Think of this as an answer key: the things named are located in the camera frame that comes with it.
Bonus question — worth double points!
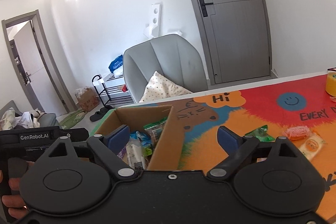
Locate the white foam packing piece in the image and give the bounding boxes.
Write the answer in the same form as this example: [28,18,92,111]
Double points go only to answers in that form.
[143,3,162,39]

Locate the colourful cat table mat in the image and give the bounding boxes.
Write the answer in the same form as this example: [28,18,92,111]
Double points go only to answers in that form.
[165,75,335,223]

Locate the white cookie packet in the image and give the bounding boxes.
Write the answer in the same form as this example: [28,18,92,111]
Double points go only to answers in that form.
[299,132,326,161]

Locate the blue plastic bag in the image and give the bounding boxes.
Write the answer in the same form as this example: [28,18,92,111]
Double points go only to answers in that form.
[108,55,123,73]

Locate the black door handle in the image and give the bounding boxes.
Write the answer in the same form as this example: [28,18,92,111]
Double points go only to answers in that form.
[199,0,214,17]

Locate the yellow tape roll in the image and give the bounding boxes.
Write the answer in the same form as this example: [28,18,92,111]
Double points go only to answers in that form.
[325,67,336,97]

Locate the black shoe rack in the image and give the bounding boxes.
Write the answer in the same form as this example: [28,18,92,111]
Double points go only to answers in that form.
[92,73,134,108]

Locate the dotted cream cushion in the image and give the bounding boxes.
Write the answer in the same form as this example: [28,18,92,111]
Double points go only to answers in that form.
[139,71,192,103]

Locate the grey armchair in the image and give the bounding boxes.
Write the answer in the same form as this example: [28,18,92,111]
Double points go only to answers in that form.
[123,34,208,103]

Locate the purple snack packet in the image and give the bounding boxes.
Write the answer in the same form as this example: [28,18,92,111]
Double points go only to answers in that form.
[117,147,128,163]

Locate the orange snack packet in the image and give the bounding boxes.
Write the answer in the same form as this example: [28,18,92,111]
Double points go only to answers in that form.
[283,126,311,141]

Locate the brown box on floor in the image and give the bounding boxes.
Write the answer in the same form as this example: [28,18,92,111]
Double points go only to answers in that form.
[75,87,99,112]

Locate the blue snack packet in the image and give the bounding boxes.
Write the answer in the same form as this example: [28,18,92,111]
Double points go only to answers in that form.
[130,131,152,147]

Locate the grey door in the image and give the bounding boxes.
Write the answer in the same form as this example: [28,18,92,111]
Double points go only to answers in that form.
[192,0,272,84]

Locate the green candy wrapper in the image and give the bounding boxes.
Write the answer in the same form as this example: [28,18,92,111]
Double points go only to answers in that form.
[245,125,275,142]

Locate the brown cardboard box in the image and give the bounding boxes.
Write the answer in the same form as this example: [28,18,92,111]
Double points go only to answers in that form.
[93,105,187,171]

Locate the green floor mat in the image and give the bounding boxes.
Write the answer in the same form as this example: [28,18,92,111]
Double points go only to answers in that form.
[59,109,87,130]

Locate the person's left hand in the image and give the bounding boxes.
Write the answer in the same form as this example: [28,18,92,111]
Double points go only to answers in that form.
[2,178,29,219]

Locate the green striped cracker packet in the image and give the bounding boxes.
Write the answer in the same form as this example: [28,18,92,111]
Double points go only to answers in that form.
[143,117,167,147]

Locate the black slippers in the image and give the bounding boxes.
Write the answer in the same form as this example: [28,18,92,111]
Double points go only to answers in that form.
[89,106,114,122]

